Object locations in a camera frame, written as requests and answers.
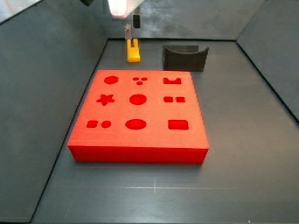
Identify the yellow square-circle peg object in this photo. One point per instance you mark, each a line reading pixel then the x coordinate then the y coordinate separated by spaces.
pixel 132 50

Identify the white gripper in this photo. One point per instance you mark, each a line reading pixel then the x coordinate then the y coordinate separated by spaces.
pixel 120 9

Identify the black curved fixture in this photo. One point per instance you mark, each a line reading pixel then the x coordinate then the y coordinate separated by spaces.
pixel 184 58

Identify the red shape-sorter block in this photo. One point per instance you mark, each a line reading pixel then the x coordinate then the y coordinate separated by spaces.
pixel 140 117

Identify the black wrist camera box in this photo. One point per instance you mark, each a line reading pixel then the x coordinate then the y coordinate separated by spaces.
pixel 87 2

